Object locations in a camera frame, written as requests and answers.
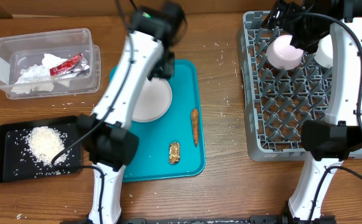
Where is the clear plastic bin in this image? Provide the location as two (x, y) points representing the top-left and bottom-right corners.
(0, 28), (101, 100)

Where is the white napkin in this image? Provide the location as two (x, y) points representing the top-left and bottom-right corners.
(11, 64), (54, 94)
(42, 54), (78, 87)

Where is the pile of white rice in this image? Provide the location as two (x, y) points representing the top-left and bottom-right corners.
(10, 126), (71, 178)

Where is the orange carrot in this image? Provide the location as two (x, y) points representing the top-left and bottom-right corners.
(191, 108), (199, 146)

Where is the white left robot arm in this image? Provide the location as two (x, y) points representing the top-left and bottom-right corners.
(74, 1), (187, 223)

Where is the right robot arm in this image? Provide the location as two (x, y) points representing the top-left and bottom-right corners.
(263, 0), (362, 223)

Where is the brown granola bar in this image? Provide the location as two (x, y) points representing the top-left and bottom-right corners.
(169, 142), (180, 165)

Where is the white bowl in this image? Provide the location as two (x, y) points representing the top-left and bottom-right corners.
(314, 35), (333, 68)

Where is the teal plastic tray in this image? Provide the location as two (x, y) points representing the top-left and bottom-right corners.
(123, 60), (206, 182)

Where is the black tray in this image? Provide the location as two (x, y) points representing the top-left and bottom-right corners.
(0, 116), (79, 183)

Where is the red snack wrapper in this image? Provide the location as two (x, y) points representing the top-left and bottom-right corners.
(49, 53), (90, 77)

